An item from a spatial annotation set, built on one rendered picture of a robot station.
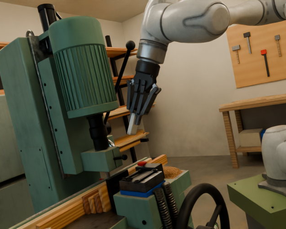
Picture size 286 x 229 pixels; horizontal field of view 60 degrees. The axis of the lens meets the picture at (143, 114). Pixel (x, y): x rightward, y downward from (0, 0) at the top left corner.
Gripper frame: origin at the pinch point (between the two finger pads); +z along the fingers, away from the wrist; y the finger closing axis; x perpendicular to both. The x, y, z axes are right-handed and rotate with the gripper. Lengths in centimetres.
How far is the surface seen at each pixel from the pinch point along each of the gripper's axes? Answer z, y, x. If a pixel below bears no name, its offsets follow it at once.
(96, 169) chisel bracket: 19.0, 8.8, 3.0
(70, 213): 29.0, 3.1, 15.2
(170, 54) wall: -73, 199, -306
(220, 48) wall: -94, 115, -308
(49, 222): 30.0, 3.1, 22.0
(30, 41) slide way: -18.2, 41.2, 17.4
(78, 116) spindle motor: 1.4, 12.4, 12.5
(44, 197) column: 39.3, 29.5, 6.6
